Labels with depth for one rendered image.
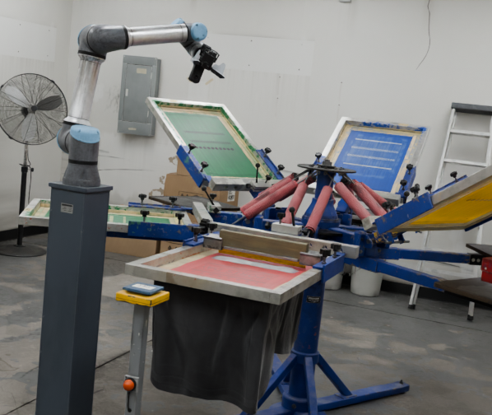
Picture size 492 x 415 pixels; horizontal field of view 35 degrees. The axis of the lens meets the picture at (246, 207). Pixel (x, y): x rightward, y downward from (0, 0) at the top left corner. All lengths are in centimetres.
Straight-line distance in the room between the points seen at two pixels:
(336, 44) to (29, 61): 296
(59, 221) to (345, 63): 461
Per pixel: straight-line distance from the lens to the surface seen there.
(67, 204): 319
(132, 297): 256
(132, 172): 822
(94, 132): 319
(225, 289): 267
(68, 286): 324
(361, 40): 738
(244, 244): 326
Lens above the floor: 160
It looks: 8 degrees down
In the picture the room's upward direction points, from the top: 6 degrees clockwise
